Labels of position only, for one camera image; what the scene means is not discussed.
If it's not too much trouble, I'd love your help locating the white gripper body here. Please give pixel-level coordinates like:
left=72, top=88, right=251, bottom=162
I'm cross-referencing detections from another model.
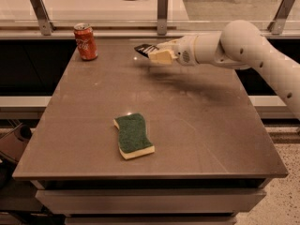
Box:
left=174, top=36, right=197, bottom=66

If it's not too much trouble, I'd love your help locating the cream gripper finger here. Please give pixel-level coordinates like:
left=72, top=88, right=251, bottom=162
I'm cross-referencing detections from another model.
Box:
left=148, top=50, right=177, bottom=65
left=156, top=39, right=178, bottom=51

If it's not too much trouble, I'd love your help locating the black rxbar chocolate bar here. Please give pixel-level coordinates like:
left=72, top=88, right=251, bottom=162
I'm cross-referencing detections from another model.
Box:
left=134, top=44, right=158, bottom=57

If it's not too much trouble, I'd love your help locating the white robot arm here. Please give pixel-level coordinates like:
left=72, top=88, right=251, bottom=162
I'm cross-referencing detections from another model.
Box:
left=148, top=21, right=300, bottom=118

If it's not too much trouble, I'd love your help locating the green and yellow sponge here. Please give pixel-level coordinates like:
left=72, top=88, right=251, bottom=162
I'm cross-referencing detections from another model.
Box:
left=113, top=113, right=155, bottom=160

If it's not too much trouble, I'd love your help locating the orange soda can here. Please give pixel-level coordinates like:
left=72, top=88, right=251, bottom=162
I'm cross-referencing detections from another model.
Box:
left=74, top=23, right=98, bottom=61

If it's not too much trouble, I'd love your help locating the grey drawer cabinet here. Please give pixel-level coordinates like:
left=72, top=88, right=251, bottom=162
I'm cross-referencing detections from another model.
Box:
left=30, top=178, right=272, bottom=225

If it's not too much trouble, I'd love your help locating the dark chair at left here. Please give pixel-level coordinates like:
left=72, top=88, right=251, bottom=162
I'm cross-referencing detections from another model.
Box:
left=0, top=124, right=32, bottom=188

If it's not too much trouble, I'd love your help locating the middle metal railing post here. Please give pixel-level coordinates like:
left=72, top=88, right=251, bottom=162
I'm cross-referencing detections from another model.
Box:
left=157, top=0, right=168, bottom=36

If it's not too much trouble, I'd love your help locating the metal railing post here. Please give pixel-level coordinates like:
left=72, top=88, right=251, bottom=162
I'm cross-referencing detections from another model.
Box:
left=30, top=0, right=54, bottom=36
left=267, top=0, right=296, bottom=35
left=157, top=0, right=168, bottom=36

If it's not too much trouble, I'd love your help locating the right metal railing post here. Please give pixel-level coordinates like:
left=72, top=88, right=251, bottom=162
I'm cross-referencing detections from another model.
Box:
left=267, top=0, right=296, bottom=35

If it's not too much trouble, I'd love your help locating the left metal railing post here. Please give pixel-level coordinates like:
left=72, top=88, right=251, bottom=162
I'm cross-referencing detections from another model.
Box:
left=30, top=0, right=54, bottom=36

